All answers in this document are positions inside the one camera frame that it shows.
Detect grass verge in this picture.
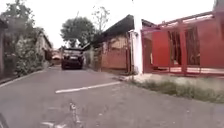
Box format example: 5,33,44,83
124,73,224,104

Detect bare thin tree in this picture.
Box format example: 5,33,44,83
91,5,111,34

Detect building with pale wall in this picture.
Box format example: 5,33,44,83
35,30,54,63

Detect brick house with dark roof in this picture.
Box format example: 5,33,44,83
87,14,157,75

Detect green bushes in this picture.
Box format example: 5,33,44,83
13,34,45,77

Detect large dark tree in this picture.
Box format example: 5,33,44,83
60,16,97,49

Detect white gate pillar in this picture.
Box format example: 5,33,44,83
129,13,144,76

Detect tall green tree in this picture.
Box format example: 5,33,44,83
0,0,37,73

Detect red metal gate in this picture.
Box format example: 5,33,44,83
140,10,224,77

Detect dark car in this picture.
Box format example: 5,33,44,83
60,47,85,71

